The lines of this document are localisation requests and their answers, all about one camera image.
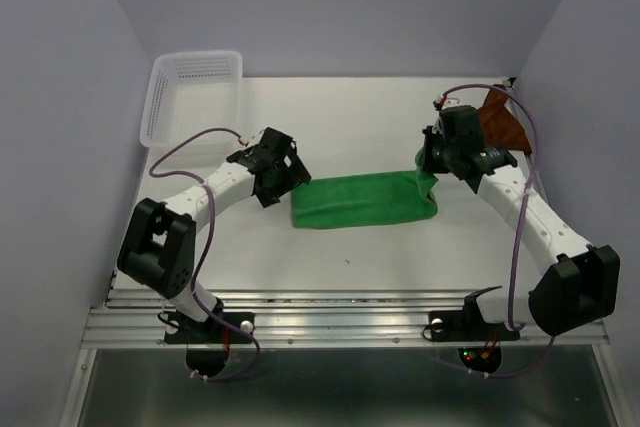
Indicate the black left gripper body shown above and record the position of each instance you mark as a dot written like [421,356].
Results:
[281,174]

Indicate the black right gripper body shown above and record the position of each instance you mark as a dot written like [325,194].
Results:
[445,151]

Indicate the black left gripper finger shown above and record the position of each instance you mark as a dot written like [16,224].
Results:
[298,173]
[270,194]

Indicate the green microfiber towel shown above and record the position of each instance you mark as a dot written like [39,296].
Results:
[365,200]

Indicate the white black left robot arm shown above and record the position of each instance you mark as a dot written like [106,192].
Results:
[159,246]

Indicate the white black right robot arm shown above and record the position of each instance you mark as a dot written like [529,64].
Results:
[558,280]

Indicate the brown microfiber towel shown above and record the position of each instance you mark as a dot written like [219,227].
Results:
[499,126]

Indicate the white perforated plastic basket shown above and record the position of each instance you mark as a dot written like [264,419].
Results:
[189,92]

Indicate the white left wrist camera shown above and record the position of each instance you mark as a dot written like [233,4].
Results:
[247,141]

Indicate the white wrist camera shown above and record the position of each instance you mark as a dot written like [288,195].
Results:
[443,102]
[247,141]

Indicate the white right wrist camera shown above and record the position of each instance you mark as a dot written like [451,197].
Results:
[443,102]

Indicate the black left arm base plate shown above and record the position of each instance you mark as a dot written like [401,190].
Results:
[180,329]

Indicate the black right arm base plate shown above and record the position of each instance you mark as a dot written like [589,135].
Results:
[466,324]

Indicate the aluminium mounting rail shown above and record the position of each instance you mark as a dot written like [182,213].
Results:
[286,319]

